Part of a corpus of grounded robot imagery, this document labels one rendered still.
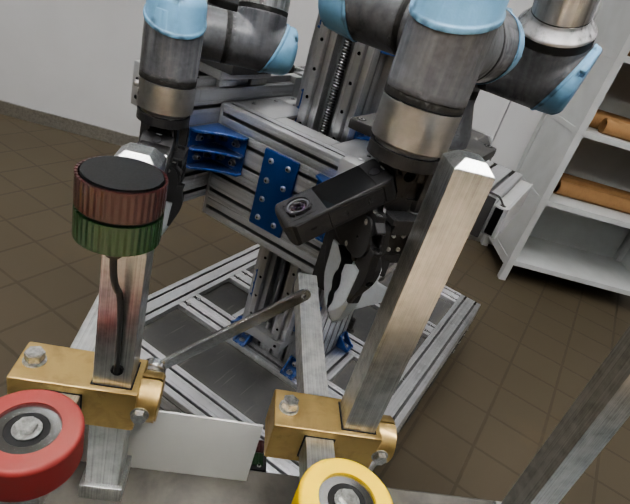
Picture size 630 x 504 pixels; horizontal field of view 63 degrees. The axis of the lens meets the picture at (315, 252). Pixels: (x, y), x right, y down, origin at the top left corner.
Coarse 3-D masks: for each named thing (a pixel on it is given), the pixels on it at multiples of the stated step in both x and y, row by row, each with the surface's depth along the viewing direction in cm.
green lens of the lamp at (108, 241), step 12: (72, 204) 35; (72, 216) 35; (84, 216) 34; (72, 228) 35; (84, 228) 34; (96, 228) 33; (108, 228) 33; (120, 228) 34; (132, 228) 34; (144, 228) 34; (156, 228) 36; (84, 240) 34; (96, 240) 34; (108, 240) 34; (120, 240) 34; (132, 240) 34; (144, 240) 35; (156, 240) 36; (96, 252) 34; (108, 252) 34; (120, 252) 34; (132, 252) 35; (144, 252) 36
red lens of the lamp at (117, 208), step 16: (80, 176) 33; (80, 192) 33; (96, 192) 32; (112, 192) 32; (144, 192) 33; (160, 192) 34; (80, 208) 33; (96, 208) 33; (112, 208) 33; (128, 208) 33; (144, 208) 34; (160, 208) 35; (128, 224) 34
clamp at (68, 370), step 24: (48, 360) 49; (72, 360) 50; (144, 360) 52; (24, 384) 47; (48, 384) 47; (72, 384) 47; (96, 384) 48; (144, 384) 50; (96, 408) 49; (120, 408) 49; (144, 408) 49
